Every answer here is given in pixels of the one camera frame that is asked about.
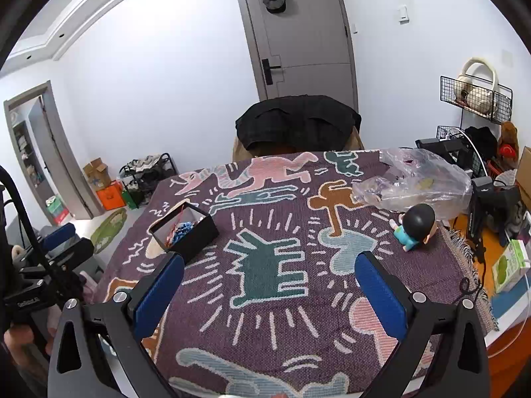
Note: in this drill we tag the purple printed blanket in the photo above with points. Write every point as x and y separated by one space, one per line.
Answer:
282 257

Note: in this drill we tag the brown cardboard box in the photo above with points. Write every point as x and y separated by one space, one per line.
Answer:
96 174

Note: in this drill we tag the black stand device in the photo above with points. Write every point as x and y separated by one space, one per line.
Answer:
448 149

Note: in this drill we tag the orange crate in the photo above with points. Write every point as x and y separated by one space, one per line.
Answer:
111 197

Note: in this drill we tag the green oval mat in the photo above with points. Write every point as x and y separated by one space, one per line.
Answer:
108 230

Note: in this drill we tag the black jacket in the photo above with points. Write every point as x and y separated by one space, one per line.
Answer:
298 122

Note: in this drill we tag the black-haired toy figure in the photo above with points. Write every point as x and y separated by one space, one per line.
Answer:
417 224

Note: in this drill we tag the cream plush toy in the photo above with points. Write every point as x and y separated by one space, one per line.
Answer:
477 99

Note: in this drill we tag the black tripod device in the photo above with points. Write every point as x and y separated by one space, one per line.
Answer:
489 203

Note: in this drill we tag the green box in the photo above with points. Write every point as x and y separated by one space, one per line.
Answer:
132 199

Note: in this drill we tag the clear plastic bag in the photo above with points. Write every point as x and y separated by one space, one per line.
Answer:
415 186

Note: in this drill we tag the brown plush toy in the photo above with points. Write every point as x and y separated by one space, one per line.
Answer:
509 141

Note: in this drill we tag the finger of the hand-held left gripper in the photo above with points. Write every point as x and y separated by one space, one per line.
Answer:
74 253
60 236

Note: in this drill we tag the grey side door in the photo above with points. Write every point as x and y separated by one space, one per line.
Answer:
54 153

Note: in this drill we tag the black jewelry box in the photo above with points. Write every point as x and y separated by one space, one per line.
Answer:
195 236

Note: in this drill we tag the black bag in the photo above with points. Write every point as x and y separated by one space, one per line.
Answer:
483 141

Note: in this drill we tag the small green carton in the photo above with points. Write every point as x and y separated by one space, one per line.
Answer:
58 211

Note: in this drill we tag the green drink carton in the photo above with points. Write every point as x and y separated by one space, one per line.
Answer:
509 265

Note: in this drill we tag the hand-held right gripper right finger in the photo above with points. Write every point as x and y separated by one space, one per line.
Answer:
381 294

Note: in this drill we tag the black shoe rack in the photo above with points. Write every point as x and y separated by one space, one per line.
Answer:
145 174

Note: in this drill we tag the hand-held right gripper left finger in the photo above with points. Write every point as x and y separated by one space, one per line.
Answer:
159 294

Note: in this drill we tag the person's left hand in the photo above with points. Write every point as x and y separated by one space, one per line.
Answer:
20 344

